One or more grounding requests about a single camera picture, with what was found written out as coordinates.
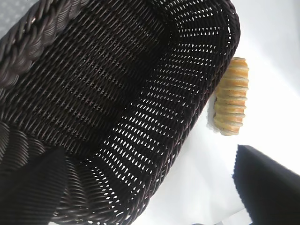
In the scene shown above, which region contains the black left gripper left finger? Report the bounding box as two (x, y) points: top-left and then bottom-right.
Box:
(0, 147), (69, 225)

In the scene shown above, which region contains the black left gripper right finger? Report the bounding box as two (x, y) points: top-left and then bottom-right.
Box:
(231, 144), (300, 225)

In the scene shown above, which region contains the long striped bread loaf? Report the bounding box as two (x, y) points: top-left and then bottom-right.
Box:
(212, 57), (249, 136)

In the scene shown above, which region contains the dark brown wicker basket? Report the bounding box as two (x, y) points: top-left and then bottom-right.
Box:
(0, 0), (241, 225)

